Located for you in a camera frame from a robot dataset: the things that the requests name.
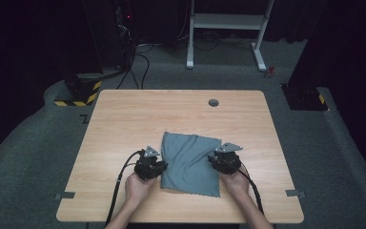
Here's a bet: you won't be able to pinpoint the person's left hand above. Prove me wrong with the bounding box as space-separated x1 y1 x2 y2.
124 172 158 205

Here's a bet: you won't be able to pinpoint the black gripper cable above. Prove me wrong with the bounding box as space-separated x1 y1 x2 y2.
237 168 266 216
104 150 146 227

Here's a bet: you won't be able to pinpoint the black stand base yellow mark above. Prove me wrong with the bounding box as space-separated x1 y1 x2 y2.
280 83 329 112

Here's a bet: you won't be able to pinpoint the black floor cables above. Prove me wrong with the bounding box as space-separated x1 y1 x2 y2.
115 44 155 91

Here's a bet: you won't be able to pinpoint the grey tape strip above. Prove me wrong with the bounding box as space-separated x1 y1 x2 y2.
285 189 307 199
54 191 76 201

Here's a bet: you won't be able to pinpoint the dark equipment rack red light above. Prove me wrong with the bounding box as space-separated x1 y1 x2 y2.
113 0 138 70

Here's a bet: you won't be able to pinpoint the person's right hand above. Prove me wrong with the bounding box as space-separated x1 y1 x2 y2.
219 167 251 198

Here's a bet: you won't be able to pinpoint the cable bundle under stand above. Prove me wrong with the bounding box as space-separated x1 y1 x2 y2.
193 30 255 52

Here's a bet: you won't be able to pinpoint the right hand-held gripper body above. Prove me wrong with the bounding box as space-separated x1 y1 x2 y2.
212 142 244 176

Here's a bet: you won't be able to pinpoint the white metal stand frame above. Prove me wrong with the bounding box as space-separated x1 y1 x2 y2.
186 0 275 73

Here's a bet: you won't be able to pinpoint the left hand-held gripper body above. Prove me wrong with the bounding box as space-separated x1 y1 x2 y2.
133 145 164 182

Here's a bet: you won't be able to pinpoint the black yellow striped stand base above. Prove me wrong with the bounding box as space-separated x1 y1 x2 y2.
54 72 104 108

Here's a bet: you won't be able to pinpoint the small red object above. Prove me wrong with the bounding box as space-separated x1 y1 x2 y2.
264 65 276 79

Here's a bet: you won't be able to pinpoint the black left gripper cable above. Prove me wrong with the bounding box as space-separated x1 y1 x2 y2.
104 150 146 227

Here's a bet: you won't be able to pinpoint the grey cloth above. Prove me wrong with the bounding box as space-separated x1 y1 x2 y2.
159 131 223 198

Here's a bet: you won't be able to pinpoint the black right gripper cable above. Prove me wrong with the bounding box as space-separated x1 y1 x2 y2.
237 168 266 216

